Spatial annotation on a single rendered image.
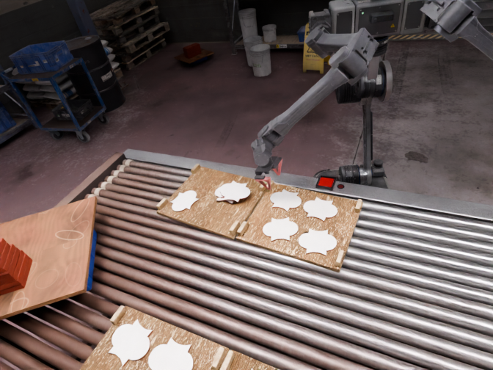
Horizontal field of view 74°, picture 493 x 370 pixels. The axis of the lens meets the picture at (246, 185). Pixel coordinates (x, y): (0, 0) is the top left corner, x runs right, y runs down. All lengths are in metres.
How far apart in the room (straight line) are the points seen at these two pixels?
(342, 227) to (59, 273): 1.05
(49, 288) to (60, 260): 0.12
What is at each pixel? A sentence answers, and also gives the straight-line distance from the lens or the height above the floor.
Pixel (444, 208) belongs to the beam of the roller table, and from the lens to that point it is 1.49.
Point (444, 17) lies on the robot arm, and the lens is 1.25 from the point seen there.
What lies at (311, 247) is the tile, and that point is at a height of 0.94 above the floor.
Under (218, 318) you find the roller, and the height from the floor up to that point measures 0.92.
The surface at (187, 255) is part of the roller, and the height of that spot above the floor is 0.92.
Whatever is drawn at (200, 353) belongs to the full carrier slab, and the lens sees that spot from 1.11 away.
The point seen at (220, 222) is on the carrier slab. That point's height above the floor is 0.94.
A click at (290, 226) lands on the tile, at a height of 0.94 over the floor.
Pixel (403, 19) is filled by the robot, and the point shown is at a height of 1.44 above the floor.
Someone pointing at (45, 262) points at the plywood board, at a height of 1.04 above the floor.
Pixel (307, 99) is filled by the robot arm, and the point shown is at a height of 1.39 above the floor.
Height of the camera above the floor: 1.93
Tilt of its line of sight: 41 degrees down
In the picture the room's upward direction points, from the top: 12 degrees counter-clockwise
